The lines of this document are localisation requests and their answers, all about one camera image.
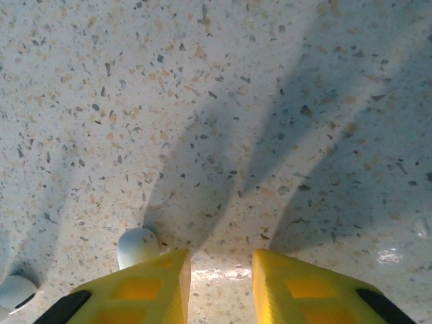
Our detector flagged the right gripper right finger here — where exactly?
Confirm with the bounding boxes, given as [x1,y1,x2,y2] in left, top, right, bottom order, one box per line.
[252,248,419,324]

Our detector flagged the pale green earbud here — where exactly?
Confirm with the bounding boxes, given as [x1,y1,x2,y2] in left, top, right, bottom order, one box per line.
[0,274,38,315]
[117,227,161,271]

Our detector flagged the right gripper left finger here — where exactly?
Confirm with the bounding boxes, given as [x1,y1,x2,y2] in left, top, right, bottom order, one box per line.
[42,248,192,324]

